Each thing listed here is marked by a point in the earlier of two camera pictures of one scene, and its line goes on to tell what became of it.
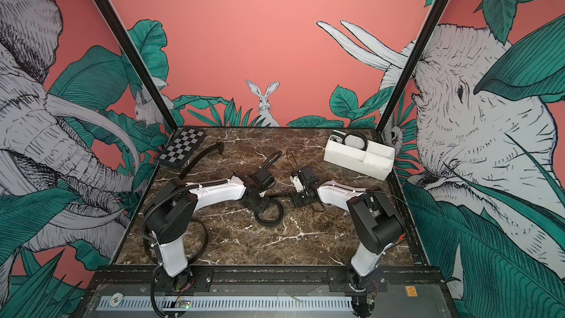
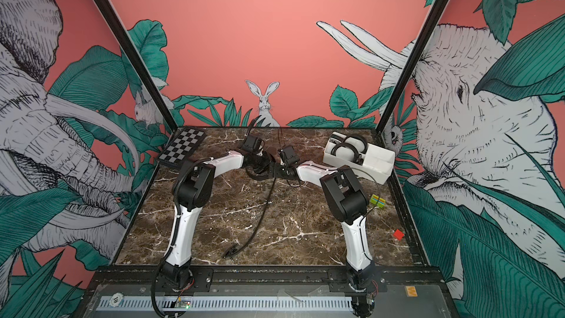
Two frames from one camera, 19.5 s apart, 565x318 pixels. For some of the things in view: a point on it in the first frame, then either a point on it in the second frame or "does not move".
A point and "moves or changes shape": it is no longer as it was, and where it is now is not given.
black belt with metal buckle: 343,135 moves or changes shape
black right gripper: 296,199 to 277,171
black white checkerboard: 182,146 does not move
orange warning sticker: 411,291 does not move
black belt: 248,178 to 359,158
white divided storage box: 352,151 does not move
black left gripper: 262,209 to 268,160
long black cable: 219,146 to 232,251
